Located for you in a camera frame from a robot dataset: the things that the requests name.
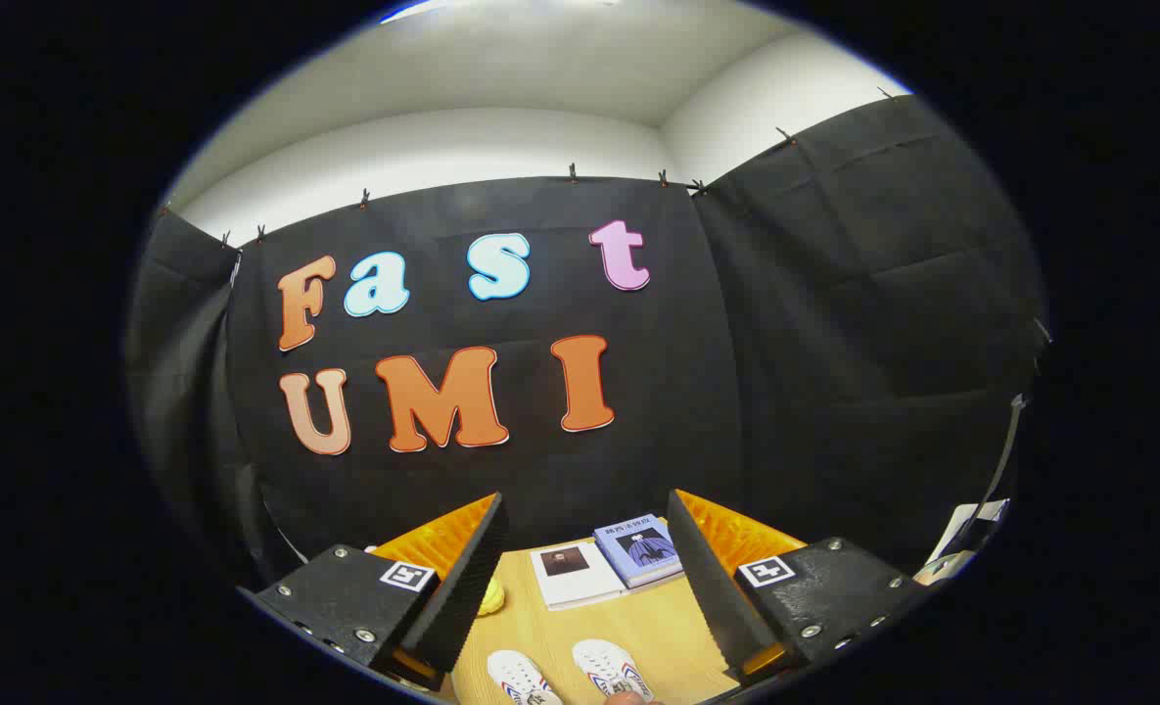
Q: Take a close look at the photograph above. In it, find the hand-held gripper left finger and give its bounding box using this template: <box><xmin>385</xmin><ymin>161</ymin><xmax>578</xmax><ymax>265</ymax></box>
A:
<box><xmin>237</xmin><ymin>493</ymin><xmax>510</xmax><ymax>694</ymax></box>

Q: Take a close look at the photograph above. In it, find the white striped canvas shoe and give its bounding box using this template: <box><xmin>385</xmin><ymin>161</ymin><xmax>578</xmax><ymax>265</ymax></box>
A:
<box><xmin>572</xmin><ymin>639</ymin><xmax>655</xmax><ymax>702</ymax></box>
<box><xmin>487</xmin><ymin>649</ymin><xmax>563</xmax><ymax>705</ymax></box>

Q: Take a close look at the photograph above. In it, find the white book with dark photo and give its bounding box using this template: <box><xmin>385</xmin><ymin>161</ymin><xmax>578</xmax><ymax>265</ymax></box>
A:
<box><xmin>530</xmin><ymin>541</ymin><xmax>629</xmax><ymax>611</ymax></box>

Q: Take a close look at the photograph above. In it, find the black backdrop cloth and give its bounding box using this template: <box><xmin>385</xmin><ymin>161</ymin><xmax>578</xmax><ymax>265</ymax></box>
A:
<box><xmin>124</xmin><ymin>93</ymin><xmax>1050</xmax><ymax>598</ymax></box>

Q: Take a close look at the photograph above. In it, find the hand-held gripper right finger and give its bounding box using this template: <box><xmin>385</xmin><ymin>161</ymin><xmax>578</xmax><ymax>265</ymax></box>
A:
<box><xmin>666</xmin><ymin>489</ymin><xmax>935</xmax><ymax>686</ymax></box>

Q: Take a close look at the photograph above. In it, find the blue cover book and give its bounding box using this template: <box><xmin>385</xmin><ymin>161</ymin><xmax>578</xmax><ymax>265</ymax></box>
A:
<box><xmin>594</xmin><ymin>516</ymin><xmax>685</xmax><ymax>589</ymax></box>

